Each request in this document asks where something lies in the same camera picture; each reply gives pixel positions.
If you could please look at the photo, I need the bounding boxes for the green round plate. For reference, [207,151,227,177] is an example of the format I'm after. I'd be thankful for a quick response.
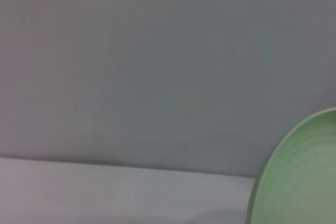
[245,107,336,224]

